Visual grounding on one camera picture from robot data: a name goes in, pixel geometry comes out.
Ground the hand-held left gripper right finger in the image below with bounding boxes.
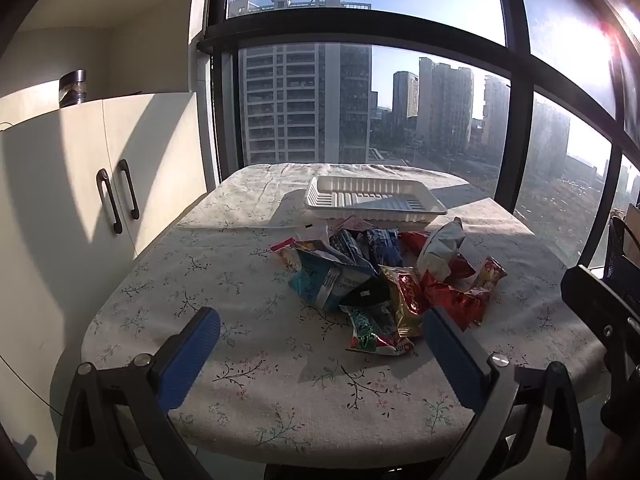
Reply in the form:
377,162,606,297
422,306,587,480

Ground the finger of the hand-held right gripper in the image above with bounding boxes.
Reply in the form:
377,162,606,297
560,264,640,411

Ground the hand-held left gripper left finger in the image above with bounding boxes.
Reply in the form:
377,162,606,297
56,306,222,480

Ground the shiny red snack packet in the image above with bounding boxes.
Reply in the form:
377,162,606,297
420,274,490,332

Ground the gold and red snack packet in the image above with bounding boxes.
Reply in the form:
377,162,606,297
378,264,432,339

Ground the green and red snack packet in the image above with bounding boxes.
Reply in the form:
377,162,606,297
339,304,417,357

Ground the small yellow red snack packet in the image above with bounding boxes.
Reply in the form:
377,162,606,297
467,256,509,292

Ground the black packet with white label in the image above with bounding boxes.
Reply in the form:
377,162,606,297
340,280,392,311

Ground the long white snack packet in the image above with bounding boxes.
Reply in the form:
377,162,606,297
416,216,467,281

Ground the dark blue cake packet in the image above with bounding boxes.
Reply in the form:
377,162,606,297
365,228,404,268

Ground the pale yellow red snack packet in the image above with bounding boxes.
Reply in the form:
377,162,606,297
270,240,303,273

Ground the teal snack bag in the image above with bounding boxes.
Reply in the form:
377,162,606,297
289,247,377,312

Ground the black striped snack packet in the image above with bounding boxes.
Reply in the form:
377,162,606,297
329,230,372,267

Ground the white plastic tray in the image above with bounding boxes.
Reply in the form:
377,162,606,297
304,176,448,225

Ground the white cabinet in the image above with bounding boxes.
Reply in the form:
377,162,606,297
0,0,216,480

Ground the tall apartment building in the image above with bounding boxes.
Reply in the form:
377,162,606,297
239,42,373,166

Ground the metal canister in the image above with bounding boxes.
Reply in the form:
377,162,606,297
59,68,89,109

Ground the dark cabinet handle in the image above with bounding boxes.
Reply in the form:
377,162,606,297
116,159,140,220
96,168,123,235

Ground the black window frame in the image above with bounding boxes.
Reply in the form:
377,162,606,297
196,0,640,281

